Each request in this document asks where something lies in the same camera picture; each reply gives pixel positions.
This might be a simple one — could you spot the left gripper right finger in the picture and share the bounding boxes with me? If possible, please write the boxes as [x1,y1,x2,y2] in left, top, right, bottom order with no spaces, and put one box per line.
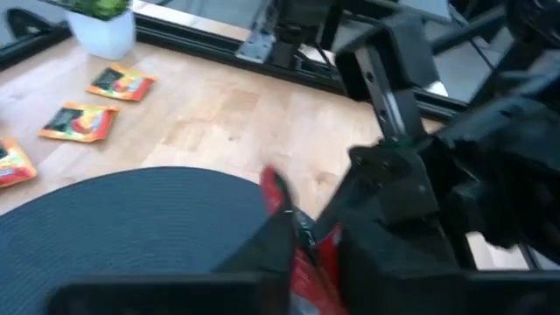
[339,220,560,315]

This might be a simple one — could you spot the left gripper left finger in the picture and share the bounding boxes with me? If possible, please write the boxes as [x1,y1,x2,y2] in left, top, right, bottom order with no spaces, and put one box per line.
[45,209,295,315]

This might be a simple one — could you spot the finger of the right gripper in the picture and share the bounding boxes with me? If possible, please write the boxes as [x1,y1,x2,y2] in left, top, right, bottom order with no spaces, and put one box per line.
[314,140,438,235]

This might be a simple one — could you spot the red strawberry tea packet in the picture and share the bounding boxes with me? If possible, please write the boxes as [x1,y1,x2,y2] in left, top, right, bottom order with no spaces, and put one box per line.
[260,165,351,315]

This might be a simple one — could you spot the orange tea packet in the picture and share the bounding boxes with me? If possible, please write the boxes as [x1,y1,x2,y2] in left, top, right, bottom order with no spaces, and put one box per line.
[38,101,120,144]
[86,63,158,102]
[0,136,39,189]

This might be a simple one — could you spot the round dark blue placemat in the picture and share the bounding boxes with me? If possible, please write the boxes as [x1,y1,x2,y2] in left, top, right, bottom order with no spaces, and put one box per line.
[0,165,316,315]

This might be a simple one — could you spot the green plant in white pot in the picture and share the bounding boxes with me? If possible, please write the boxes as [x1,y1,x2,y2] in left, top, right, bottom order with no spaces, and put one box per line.
[41,0,137,61]

